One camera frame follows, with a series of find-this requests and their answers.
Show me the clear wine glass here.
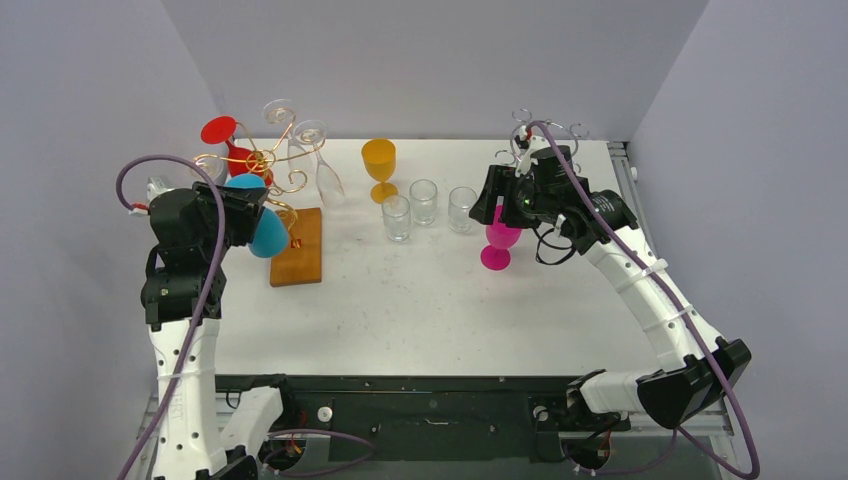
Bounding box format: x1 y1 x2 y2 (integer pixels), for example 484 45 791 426
193 154 229 186
287 120 346 207

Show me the blue wine glass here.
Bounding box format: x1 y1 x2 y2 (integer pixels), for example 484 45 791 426
225 173 290 258

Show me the pink wine glass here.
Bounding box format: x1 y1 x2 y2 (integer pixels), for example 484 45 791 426
480 205 522 271

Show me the clear etched glass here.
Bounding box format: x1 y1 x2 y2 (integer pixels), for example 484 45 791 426
448 186 477 233
409 179 438 226
381 195 411 242

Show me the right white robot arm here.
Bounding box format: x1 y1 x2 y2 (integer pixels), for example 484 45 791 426
470 146 752 429

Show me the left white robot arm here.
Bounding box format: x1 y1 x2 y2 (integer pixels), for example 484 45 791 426
132 182 299 479

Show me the red wine glass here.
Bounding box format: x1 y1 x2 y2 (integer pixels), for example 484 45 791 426
200 116 274 186

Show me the wooden rack base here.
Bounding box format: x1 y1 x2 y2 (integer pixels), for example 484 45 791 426
269 207 323 287

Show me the clear wine glass back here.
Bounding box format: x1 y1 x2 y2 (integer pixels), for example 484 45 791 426
287 120 346 207

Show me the yellow plastic goblet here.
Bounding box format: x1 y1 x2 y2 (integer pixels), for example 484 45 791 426
361 138 398 204

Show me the chrome wire glass rack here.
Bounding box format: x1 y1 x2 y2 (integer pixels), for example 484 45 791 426
494 108 589 172

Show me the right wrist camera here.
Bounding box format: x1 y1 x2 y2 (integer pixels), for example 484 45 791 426
515 127 550 177

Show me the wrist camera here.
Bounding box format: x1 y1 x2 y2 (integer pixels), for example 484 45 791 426
515 127 550 177
129 176 174 217

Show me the gold wire glass rack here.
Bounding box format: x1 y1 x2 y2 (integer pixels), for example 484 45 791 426
203 99 308 230

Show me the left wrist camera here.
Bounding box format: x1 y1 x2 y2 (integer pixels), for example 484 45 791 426
129 176 174 217

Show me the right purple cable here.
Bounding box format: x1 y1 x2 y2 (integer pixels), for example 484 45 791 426
526 120 761 480

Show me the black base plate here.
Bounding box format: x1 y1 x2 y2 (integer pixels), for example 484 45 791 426
215 374 630 463

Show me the aluminium rail frame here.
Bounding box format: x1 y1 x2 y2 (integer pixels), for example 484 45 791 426
125 390 743 480

